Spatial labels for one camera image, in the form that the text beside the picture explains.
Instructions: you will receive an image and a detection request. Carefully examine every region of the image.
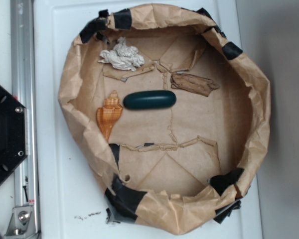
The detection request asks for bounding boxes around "metal corner bracket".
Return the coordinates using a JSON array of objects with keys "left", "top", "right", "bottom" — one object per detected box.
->
[{"left": 4, "top": 206, "right": 36, "bottom": 239}]

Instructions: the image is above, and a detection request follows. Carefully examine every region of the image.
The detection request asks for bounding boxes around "white plastic tray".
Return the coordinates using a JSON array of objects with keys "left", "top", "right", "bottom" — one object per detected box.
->
[{"left": 33, "top": 0, "right": 263, "bottom": 239}]

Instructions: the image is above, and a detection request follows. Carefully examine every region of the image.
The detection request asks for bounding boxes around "aluminium extrusion rail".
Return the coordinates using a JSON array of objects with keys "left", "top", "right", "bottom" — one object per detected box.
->
[{"left": 10, "top": 0, "right": 41, "bottom": 239}]

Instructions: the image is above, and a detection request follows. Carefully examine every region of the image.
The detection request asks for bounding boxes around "brown wood chip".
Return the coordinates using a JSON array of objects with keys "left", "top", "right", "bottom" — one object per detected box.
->
[{"left": 170, "top": 73, "right": 220, "bottom": 97}]

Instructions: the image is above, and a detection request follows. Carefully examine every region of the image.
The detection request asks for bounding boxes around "crumpled white paper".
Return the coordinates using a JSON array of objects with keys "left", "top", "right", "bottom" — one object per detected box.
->
[{"left": 98, "top": 37, "right": 145, "bottom": 72}]

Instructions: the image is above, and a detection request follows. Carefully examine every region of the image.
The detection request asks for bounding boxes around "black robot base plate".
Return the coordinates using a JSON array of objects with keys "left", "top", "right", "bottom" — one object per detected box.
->
[{"left": 0, "top": 85, "right": 27, "bottom": 186}]

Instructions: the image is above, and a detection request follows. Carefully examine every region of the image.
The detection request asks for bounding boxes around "dark green oval stone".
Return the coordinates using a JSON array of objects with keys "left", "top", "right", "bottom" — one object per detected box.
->
[{"left": 123, "top": 90, "right": 176, "bottom": 110}]

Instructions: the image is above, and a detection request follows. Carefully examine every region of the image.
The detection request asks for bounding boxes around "orange conch shell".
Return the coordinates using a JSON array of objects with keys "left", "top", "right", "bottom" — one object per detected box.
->
[{"left": 96, "top": 90, "right": 123, "bottom": 142}]

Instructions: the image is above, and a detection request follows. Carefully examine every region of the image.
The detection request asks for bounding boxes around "brown paper bag bin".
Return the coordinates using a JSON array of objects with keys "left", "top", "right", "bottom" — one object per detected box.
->
[{"left": 58, "top": 3, "right": 271, "bottom": 235}]

